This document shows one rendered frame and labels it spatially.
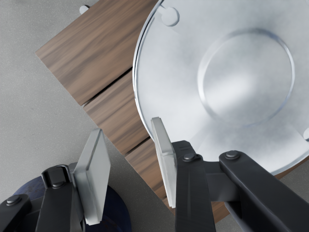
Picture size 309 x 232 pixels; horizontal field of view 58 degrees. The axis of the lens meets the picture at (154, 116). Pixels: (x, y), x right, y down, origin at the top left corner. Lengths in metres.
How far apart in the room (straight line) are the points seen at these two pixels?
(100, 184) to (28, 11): 0.65
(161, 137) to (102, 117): 0.25
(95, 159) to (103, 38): 0.25
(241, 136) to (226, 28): 0.15
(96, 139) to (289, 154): 0.32
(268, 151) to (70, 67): 0.30
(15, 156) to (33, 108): 0.15
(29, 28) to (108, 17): 0.41
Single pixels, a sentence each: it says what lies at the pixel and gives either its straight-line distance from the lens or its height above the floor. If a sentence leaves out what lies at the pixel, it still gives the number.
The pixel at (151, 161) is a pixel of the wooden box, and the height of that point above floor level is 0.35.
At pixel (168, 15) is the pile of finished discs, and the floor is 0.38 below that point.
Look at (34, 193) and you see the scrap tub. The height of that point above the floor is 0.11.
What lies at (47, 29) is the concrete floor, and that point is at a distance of 0.76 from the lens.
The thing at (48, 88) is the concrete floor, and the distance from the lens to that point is 0.77.
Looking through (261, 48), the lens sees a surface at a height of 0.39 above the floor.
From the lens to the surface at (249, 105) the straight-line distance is 0.39.
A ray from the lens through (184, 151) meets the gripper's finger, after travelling 0.15.
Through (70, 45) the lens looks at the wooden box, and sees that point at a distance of 0.39.
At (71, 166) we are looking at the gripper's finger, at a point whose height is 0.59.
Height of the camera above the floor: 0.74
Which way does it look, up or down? 74 degrees down
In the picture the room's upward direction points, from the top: 161 degrees clockwise
